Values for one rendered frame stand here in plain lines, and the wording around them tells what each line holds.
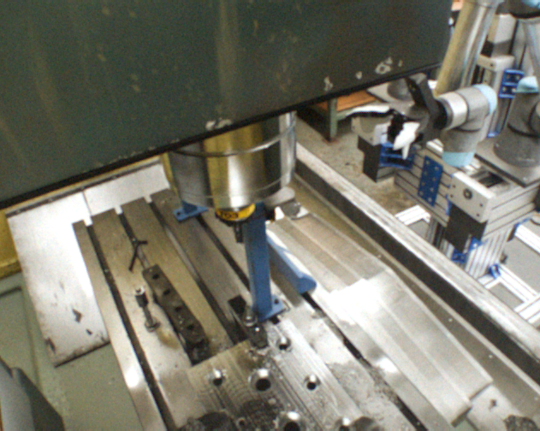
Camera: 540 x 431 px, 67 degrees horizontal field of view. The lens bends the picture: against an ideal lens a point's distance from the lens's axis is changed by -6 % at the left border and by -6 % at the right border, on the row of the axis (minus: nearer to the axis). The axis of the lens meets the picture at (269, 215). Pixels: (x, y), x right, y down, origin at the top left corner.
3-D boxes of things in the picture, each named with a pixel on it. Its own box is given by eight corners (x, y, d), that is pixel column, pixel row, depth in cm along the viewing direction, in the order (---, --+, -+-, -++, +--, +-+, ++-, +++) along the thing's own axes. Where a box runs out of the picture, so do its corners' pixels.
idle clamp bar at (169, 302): (164, 280, 109) (158, 262, 105) (214, 351, 93) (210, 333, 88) (146, 289, 107) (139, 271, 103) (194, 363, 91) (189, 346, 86)
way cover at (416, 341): (306, 220, 167) (306, 186, 157) (496, 404, 106) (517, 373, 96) (237, 250, 157) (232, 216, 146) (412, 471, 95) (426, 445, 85)
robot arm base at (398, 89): (408, 81, 163) (412, 56, 157) (436, 95, 153) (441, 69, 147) (377, 89, 159) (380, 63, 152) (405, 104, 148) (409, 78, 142)
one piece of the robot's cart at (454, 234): (512, 203, 152) (519, 184, 147) (535, 218, 145) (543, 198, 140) (442, 238, 141) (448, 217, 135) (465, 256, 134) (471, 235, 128)
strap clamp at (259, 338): (245, 323, 98) (238, 280, 88) (274, 367, 89) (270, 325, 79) (232, 330, 97) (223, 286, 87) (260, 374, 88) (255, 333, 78)
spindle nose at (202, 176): (139, 173, 53) (114, 81, 45) (238, 125, 61) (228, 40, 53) (219, 233, 43) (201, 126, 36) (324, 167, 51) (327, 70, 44)
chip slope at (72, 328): (241, 185, 188) (235, 132, 171) (340, 289, 140) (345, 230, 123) (33, 265, 156) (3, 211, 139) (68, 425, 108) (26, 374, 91)
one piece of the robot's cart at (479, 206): (527, 162, 141) (536, 139, 135) (561, 182, 132) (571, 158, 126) (446, 198, 128) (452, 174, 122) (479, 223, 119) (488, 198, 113)
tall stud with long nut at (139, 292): (155, 317, 100) (141, 280, 92) (159, 326, 98) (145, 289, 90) (144, 322, 99) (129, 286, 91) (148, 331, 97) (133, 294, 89)
